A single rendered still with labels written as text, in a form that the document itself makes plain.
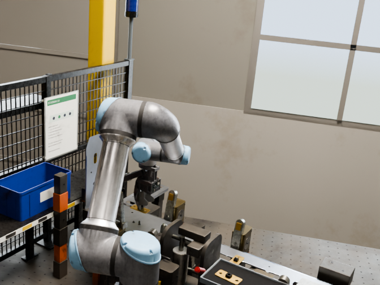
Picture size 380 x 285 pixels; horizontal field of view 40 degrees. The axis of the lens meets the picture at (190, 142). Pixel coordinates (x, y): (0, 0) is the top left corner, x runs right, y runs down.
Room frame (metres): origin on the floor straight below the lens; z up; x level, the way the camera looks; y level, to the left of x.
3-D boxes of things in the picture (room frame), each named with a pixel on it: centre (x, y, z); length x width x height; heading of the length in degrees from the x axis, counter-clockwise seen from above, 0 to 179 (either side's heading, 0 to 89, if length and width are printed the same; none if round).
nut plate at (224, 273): (1.41, -0.16, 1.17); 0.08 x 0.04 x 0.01; 57
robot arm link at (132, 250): (1.31, 0.12, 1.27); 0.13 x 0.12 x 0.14; 83
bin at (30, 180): (2.04, 0.66, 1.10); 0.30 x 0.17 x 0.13; 152
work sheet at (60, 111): (2.34, 0.62, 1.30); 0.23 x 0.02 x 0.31; 151
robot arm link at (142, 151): (1.88, 0.16, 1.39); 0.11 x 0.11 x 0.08; 83
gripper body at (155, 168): (1.98, 0.16, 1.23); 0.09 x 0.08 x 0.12; 61
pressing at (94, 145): (2.13, 0.41, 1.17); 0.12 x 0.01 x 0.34; 151
